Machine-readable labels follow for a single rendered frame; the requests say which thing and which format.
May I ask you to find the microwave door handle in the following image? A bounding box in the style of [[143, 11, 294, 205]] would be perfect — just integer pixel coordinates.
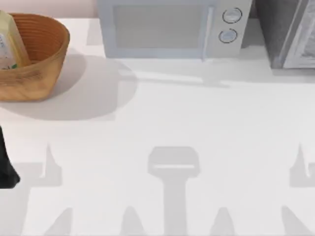
[[202, 6, 214, 61]]

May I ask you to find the microwave oven door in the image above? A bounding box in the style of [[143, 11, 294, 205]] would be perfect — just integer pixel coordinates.
[[95, 0, 215, 60]]

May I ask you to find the pale yellow carton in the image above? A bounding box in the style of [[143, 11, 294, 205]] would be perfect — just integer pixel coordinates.
[[0, 10, 32, 71]]

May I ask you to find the pale microwave oven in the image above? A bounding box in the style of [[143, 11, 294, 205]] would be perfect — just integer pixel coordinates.
[[95, 0, 253, 61]]

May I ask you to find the grey cabinet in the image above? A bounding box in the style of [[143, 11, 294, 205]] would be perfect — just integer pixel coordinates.
[[255, 0, 315, 70]]

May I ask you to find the round microwave knob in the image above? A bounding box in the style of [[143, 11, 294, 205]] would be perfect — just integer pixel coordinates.
[[222, 7, 243, 24], [218, 28, 238, 44]]

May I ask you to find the wooden basket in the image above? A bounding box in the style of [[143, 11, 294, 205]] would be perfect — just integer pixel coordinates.
[[0, 13, 71, 102]]

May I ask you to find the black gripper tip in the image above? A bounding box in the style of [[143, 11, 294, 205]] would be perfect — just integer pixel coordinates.
[[0, 125, 21, 189]]

